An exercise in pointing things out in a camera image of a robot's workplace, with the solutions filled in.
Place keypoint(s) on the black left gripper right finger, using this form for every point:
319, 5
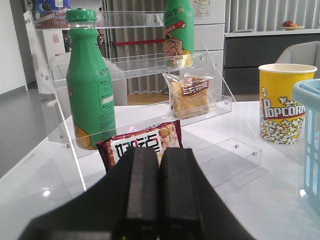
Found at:
190, 208

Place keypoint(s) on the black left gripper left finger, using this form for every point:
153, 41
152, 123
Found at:
123, 205

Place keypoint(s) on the packaged bread slice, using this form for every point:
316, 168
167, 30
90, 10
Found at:
190, 95

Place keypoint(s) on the light blue plastic basket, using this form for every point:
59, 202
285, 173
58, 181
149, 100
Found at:
307, 93

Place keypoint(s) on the brown cracker snack bag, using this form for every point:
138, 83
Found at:
159, 137

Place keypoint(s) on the green bottle with cap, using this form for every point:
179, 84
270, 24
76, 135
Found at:
89, 83

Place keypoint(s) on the clear acrylic display shelf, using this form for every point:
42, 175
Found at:
130, 117

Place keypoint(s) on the dark grey counter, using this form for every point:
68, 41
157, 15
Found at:
245, 52

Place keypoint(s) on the white cabinet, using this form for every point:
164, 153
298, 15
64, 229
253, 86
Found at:
209, 36

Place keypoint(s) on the green cartoon bottle on shelf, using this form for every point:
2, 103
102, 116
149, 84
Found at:
179, 33

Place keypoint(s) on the grey armchair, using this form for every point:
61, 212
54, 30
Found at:
307, 53

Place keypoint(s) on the blue snack box top shelf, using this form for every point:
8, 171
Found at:
51, 14

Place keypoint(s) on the fruit plate on counter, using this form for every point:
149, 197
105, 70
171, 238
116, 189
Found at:
290, 26

